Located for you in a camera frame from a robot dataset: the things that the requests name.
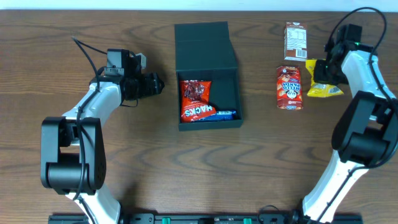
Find yellow snack bag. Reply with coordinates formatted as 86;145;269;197
305;59;344;98

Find red Hacks candy bag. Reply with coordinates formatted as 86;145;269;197
179;80;216;123

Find Hello Panda biscuit box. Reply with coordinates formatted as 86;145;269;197
276;66;303;110

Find black gift box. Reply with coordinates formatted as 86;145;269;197
174;21;243;131

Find brown drink carton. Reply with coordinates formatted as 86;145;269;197
284;22;307;62

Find blue cookie packet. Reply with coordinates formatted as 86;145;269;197
198;110;236;122

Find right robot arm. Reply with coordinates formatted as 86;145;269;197
297;24;397;223

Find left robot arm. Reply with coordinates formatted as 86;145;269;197
40;49;164;223

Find left black cable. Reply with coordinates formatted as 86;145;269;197
71;36;141;224

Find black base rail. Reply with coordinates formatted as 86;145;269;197
48;213;364;224

